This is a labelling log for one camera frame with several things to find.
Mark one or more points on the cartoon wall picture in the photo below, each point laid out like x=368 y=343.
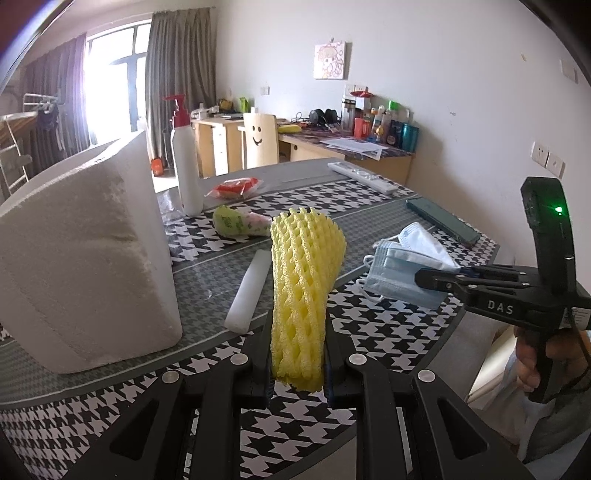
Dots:
x=330 y=60

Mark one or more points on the printed papers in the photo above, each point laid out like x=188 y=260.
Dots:
x=355 y=146

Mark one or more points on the dark smartphone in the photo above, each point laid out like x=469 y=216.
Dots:
x=443 y=220

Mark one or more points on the white remote control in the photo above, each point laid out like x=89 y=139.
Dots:
x=362 y=175

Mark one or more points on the orange jug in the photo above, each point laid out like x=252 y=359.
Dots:
x=158 y=167

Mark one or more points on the wooden desk with patterned cloth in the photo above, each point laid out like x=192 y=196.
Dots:
x=314 y=154

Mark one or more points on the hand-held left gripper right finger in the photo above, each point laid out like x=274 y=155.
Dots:
x=337 y=374

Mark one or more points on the yellow pouch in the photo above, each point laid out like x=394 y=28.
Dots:
x=290 y=129

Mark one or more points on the blue face mask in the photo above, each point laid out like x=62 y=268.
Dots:
x=397 y=272

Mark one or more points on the teal tumbler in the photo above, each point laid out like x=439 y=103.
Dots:
x=410 y=137

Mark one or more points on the wooden desk with drawers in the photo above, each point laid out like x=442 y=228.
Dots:
x=217 y=147

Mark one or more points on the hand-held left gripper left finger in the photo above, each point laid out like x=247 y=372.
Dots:
x=258 y=369

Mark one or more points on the white double wall socket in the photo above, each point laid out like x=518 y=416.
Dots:
x=549 y=159

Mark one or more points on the floral tissue pack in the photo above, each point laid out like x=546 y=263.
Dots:
x=235 y=221

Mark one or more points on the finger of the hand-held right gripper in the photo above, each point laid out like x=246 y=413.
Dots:
x=434 y=280
x=498 y=272

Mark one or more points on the glass balcony door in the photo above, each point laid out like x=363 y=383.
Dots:
x=115 y=83

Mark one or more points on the white foam box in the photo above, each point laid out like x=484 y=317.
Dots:
x=83 y=254

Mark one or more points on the black headphones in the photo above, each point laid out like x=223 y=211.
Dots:
x=323 y=116

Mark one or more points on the person's right forearm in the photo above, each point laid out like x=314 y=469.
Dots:
x=563 y=429

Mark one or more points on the cluster of bottles and cans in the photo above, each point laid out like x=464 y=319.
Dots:
x=369 y=127

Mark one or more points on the white foam strip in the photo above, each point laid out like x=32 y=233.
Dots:
x=247 y=290

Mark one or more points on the hanging dark clothes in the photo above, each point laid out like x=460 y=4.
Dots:
x=48 y=117

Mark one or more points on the yellow foam fruit net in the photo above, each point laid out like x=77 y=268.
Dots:
x=300 y=277

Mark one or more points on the green bag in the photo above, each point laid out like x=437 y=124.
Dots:
x=243 y=104

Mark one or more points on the person's right hand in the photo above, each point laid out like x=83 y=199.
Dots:
x=575 y=355

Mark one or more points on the brown curtain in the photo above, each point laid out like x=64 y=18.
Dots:
x=55 y=78
x=184 y=69

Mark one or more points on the red snack packet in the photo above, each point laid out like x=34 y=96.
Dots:
x=233 y=188

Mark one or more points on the metal bunk bed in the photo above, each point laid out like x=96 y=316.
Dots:
x=14 y=122

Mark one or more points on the white face mask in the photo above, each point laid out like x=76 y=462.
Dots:
x=429 y=244

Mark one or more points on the white pump bottle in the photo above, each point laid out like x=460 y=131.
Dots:
x=187 y=170

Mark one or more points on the wooden smiley face chair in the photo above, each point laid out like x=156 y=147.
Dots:
x=258 y=147

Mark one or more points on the houndstooth tablecloth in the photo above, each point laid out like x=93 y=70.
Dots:
x=392 y=337

